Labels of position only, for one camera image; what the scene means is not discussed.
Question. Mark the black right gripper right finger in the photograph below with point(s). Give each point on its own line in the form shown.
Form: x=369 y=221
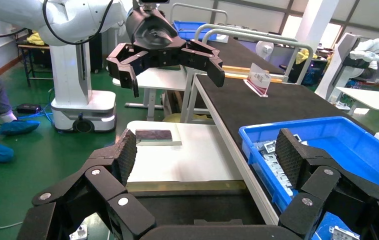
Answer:
x=328 y=185

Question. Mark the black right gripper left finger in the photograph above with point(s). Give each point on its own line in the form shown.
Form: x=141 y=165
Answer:
x=110 y=185

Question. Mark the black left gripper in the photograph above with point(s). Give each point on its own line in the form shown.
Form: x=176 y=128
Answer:
x=153 y=36

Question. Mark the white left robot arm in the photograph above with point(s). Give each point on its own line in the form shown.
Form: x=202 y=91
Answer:
x=73 y=16

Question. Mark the small metal part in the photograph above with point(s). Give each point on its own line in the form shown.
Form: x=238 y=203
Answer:
x=343 y=233
x=79 y=233

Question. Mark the white desk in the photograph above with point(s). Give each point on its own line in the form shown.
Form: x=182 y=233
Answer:
x=163 y=79

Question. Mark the blue plastic crate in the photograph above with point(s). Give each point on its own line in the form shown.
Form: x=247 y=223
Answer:
x=330 y=220

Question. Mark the blue plastic parts bin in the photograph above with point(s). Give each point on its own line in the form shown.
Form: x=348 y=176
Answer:
x=342 y=149

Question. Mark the blue storage bin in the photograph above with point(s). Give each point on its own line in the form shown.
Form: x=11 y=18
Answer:
x=189 y=31

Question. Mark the perforated metal plate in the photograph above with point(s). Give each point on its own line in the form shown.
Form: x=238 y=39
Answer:
x=274 y=167

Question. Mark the dark rectangular plate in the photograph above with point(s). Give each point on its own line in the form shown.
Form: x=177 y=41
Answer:
x=153 y=135

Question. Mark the flat white slotted plate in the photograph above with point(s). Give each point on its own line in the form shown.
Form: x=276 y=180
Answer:
x=269 y=146

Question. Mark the brass strip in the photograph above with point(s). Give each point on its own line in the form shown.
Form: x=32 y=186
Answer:
x=183 y=186

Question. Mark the yellow wooden edge strip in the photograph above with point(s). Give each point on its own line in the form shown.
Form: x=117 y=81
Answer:
x=239 y=69

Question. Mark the acrylic sign with red stripe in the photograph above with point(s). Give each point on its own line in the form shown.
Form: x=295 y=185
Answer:
x=259 y=79

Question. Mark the white table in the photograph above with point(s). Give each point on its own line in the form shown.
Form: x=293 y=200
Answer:
x=371 y=97

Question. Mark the white fan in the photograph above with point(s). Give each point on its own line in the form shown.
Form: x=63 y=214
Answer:
x=265 y=49

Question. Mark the white wheeled robot column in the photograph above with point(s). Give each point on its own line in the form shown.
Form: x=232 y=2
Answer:
x=67 y=73

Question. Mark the black power adapter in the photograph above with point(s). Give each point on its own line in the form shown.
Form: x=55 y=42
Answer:
x=28 y=108

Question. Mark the white humanoid robot on stand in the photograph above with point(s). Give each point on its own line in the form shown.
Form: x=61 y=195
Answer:
x=342 y=63

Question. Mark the yellow cloth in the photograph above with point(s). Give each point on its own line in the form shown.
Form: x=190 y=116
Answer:
x=37 y=39

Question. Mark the wooden table with dark frame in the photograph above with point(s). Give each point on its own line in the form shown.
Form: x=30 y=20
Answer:
x=32 y=47

